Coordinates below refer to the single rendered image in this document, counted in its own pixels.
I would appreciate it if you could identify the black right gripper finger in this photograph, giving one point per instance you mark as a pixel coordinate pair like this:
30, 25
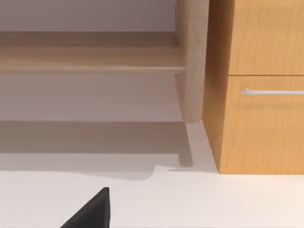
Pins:
96, 211

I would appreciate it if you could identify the pale wooden open shelf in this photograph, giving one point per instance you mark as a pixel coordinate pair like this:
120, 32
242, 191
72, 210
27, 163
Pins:
114, 57

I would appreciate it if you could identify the orange wooden cupboard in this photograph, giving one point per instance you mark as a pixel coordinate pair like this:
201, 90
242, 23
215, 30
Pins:
215, 99

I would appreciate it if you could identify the wooden drawer front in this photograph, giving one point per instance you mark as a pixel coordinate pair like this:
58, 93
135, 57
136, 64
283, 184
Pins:
263, 133

